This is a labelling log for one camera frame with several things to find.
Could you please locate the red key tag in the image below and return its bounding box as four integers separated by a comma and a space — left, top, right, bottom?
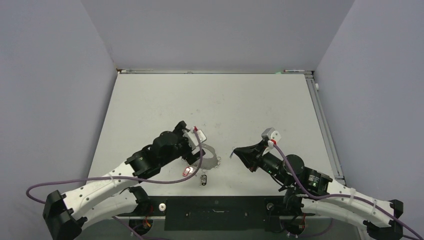
182, 166, 193, 177

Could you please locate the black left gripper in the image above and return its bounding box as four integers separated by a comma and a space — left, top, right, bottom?
159, 122, 204, 167

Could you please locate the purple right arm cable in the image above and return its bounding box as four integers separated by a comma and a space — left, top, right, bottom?
271, 142, 424, 240

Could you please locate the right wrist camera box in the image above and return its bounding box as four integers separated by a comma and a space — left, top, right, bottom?
261, 127, 282, 148

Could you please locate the aluminium table edge rail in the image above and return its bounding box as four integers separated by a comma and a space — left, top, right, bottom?
304, 71, 346, 185

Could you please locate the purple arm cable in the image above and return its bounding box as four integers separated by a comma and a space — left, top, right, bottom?
271, 142, 424, 240
26, 130, 204, 240

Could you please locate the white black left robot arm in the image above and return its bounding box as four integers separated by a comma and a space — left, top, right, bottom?
42, 121, 207, 240

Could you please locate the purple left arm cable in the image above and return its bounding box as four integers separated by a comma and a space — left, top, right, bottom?
26, 130, 204, 240

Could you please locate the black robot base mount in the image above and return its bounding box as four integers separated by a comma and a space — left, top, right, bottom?
125, 196, 304, 232

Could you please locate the black key tag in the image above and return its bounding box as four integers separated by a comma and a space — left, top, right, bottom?
200, 174, 208, 186

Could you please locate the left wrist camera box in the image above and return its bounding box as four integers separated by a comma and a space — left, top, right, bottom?
183, 126, 207, 148

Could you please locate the steel oval key holder plate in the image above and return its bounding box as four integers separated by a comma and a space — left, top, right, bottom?
192, 143, 221, 170

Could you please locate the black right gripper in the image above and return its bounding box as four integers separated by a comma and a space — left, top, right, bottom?
233, 139, 291, 186

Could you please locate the marker pen on rail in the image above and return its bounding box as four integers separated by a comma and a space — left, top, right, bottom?
283, 69, 306, 74

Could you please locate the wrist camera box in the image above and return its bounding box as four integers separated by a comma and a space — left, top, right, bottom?
261, 127, 282, 148
183, 126, 207, 148

